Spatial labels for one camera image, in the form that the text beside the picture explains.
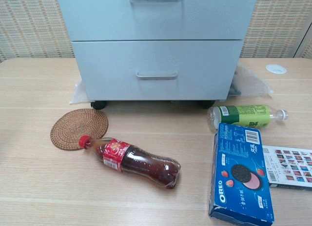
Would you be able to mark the white three-drawer cabinet body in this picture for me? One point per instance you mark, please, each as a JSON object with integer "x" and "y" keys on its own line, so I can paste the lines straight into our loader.
{"x": 156, "y": 99}

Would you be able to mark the black caster wheel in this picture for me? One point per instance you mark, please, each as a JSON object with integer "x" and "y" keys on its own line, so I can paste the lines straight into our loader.
{"x": 206, "y": 104}
{"x": 98, "y": 105}

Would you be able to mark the white bottom drawer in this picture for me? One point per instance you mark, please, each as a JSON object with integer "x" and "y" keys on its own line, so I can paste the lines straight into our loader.
{"x": 109, "y": 65}

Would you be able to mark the cola bottle with red cap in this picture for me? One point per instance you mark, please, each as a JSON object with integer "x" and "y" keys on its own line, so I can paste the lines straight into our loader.
{"x": 146, "y": 165}

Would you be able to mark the round woven rattan coaster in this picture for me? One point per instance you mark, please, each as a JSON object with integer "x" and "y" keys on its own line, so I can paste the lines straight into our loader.
{"x": 73, "y": 128}

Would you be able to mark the green label tea bottle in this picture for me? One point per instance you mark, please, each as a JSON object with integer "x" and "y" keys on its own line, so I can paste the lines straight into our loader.
{"x": 243, "y": 113}

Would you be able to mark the clear plastic bag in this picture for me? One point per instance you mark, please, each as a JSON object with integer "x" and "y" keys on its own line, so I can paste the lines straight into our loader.
{"x": 251, "y": 82}

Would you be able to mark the blue Oreo cookie box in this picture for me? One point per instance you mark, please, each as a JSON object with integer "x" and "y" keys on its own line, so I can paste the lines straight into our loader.
{"x": 243, "y": 199}

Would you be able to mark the white box with photo grid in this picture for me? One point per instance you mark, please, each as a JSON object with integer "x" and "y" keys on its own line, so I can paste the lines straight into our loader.
{"x": 292, "y": 162}

